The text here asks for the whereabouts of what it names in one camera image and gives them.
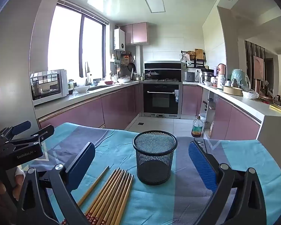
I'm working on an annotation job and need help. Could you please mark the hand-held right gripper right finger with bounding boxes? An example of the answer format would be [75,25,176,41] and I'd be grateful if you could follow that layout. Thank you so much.
[188,140,268,225]

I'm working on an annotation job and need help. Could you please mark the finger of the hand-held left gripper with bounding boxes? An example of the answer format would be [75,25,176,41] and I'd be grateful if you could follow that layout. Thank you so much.
[0,121,31,144]
[5,125,55,150]

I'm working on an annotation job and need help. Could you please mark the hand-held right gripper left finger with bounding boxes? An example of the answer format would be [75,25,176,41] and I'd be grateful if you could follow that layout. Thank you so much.
[15,142,96,225]

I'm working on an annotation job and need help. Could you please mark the brown wooden chopstick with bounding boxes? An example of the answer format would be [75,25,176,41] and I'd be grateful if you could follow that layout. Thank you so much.
[61,166,110,225]

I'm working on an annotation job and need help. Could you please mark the bundle of wooden chopsticks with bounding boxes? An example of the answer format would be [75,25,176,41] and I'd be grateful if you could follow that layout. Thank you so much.
[84,167,134,225]

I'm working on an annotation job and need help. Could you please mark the black mesh utensil holder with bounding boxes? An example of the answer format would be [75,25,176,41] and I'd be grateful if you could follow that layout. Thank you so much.
[133,130,178,185]

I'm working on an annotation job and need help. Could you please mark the person's left hand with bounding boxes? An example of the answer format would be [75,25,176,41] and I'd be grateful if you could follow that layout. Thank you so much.
[12,167,26,201]

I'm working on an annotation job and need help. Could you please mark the cooking oil bottle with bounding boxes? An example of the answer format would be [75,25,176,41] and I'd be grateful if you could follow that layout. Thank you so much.
[191,115,202,138]

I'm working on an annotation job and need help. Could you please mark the white countertop oven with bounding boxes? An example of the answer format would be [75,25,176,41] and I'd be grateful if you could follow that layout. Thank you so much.
[30,69,69,106]

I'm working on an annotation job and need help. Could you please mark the pink base cabinets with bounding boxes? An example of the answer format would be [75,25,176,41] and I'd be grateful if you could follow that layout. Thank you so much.
[36,84,143,129]
[181,84,261,141]

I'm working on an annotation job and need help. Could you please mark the teal grey tablecloth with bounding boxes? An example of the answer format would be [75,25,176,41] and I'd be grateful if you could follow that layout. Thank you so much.
[26,122,281,225]

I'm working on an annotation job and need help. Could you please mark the black built-in oven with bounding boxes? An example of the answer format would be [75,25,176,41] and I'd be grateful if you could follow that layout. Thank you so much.
[143,84,180,116]

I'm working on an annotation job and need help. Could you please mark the round beige basin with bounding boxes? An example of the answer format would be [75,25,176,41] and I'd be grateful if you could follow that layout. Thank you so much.
[223,85,243,96]

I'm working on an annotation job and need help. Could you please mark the white plastic bag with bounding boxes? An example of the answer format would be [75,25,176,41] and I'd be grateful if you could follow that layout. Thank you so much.
[242,90,259,99]

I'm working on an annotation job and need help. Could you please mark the stainless steel pot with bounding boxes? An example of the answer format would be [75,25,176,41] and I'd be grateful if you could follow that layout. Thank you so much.
[201,71,213,83]

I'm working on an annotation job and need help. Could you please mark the green appliance in plastic bag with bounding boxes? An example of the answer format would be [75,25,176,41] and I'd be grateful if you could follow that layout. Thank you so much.
[231,69,250,91]

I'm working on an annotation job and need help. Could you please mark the kitchen window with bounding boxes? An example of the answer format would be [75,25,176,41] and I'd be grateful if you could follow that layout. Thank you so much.
[48,2,107,80]

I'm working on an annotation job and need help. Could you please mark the cooking pot with lid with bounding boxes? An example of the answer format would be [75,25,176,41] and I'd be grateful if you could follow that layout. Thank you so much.
[145,70,160,80]

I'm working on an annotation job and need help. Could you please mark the black range hood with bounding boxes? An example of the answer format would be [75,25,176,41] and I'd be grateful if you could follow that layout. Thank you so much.
[144,61,182,80]

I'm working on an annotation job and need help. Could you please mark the white water heater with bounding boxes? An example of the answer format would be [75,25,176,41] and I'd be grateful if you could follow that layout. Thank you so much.
[114,28,126,51]

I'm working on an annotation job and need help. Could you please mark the pink upper cabinets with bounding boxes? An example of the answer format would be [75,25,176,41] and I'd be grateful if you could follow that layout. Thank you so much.
[120,22,148,45]

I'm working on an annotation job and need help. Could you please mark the ceiling light panel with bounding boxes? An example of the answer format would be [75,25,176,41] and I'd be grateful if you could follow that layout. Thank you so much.
[144,0,166,13]

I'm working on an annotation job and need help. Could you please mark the black wall rack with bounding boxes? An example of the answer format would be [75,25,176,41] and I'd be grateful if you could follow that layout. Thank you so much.
[181,49,206,69]

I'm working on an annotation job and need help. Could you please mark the pink wall picture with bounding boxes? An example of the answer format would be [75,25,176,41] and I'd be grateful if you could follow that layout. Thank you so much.
[252,55,265,81]

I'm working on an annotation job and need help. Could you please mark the striped wall panel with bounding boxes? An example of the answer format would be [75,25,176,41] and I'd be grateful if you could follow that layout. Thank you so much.
[245,40,266,92]

